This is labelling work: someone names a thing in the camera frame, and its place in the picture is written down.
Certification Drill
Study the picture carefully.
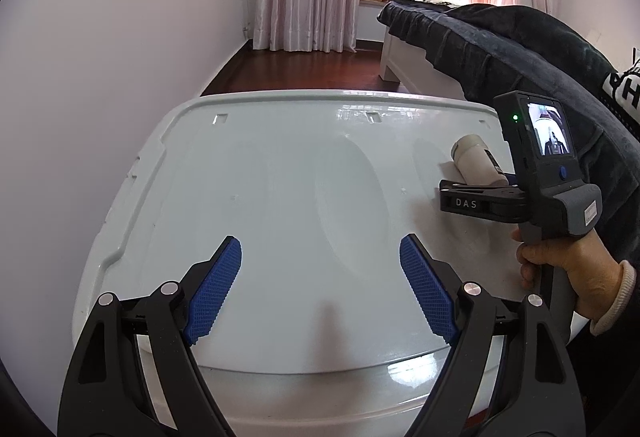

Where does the white bed frame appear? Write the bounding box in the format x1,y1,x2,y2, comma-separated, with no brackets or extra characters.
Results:
378,28,469,99

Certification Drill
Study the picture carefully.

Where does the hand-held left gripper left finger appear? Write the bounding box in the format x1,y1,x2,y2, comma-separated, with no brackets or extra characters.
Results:
57,236,244,437

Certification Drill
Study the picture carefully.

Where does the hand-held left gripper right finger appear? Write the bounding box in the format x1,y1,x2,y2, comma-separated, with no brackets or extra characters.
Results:
398,233,586,437

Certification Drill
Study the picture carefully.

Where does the dark blue velvet blanket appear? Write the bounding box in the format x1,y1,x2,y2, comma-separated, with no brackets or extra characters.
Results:
376,0,627,264

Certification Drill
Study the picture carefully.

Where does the person's right hand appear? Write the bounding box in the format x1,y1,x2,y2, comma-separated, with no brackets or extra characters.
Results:
512,228,625,322

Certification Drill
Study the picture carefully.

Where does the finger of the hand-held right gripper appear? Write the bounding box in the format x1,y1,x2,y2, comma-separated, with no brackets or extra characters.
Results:
439,173,521,194

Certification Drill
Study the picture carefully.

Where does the white plastic box lid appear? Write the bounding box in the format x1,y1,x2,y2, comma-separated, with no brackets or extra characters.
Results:
70,89,591,376

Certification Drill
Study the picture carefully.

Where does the white tube with black label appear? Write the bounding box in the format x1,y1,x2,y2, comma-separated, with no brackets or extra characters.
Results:
451,132,509,191

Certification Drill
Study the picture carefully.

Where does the person's right forearm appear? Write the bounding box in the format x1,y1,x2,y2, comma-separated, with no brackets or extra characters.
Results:
589,259,640,336

